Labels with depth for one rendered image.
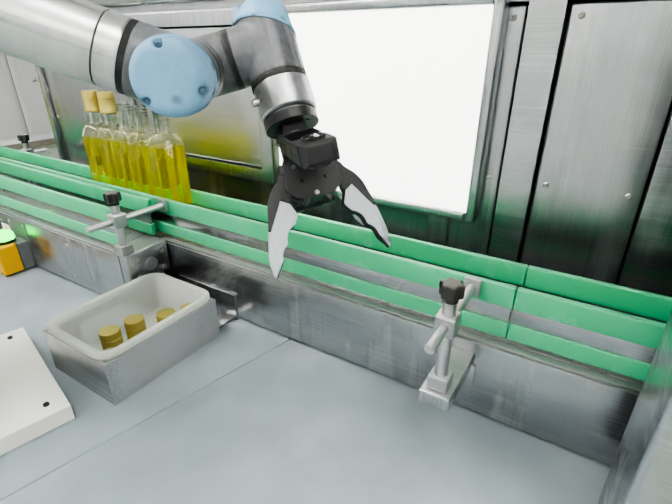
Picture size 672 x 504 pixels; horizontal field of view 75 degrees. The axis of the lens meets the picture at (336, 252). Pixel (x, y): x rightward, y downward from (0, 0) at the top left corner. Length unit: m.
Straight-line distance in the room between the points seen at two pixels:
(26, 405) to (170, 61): 0.55
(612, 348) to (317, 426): 0.40
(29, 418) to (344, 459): 0.45
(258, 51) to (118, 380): 0.52
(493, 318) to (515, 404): 0.13
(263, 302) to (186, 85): 0.48
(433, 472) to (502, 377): 0.16
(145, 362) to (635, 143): 0.80
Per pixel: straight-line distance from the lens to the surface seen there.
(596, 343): 0.64
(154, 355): 0.79
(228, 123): 1.02
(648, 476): 0.50
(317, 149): 0.46
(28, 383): 0.85
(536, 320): 0.64
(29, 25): 0.52
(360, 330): 0.73
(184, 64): 0.47
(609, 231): 0.79
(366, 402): 0.72
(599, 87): 0.75
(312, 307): 0.76
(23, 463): 0.77
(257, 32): 0.61
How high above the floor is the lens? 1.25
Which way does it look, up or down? 25 degrees down
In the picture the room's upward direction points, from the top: straight up
